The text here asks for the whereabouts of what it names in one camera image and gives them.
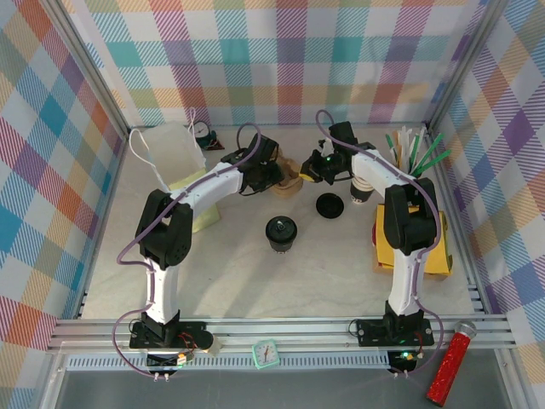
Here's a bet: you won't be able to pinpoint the aluminium frame post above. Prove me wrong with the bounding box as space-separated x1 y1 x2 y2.
424 0 514 131
41 0 132 140

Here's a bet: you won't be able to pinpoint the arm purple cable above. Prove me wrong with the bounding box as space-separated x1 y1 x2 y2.
111 122 263 379
315 109 446 379

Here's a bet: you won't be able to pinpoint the red glitter tube silver cap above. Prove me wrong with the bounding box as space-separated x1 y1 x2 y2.
426 321 478 406

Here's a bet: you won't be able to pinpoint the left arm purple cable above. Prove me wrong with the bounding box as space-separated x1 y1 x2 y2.
111 122 263 379

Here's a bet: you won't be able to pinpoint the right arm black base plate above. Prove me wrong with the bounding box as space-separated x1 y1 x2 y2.
355 317 435 347

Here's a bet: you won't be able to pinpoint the yellow paper napkins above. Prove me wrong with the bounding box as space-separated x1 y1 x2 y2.
374 204 453 278

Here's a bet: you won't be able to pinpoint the mint green square clock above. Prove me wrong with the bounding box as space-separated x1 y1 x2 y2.
250 338 281 371

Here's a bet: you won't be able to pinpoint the paper gift bag with handles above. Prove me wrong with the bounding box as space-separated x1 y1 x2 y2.
127 107 222 234

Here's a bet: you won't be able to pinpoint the slotted grey cable duct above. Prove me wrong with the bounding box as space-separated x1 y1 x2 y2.
66 356 393 372

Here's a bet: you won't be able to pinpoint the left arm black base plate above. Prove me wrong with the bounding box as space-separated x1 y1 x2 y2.
129 320 214 351

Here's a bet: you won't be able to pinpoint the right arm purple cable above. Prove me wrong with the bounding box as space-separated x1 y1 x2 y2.
315 109 446 379

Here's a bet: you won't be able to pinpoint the aluminium side rail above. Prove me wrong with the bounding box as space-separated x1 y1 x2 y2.
75 131 131 320
427 126 487 314

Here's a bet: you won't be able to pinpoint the white and green stir stick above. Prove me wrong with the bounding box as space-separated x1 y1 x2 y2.
411 126 427 176

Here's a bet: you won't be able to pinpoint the aluminium frame rail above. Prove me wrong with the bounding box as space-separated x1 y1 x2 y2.
46 314 519 354

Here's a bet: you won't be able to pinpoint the dark teal alarm clock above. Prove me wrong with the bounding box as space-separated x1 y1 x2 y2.
193 121 216 148

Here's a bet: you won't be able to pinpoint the green plastic stir stick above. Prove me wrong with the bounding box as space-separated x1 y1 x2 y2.
416 149 453 178
384 133 400 168
410 132 446 178

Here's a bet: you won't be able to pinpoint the stack of paper coffee cups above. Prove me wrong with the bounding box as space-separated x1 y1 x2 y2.
349 176 376 205

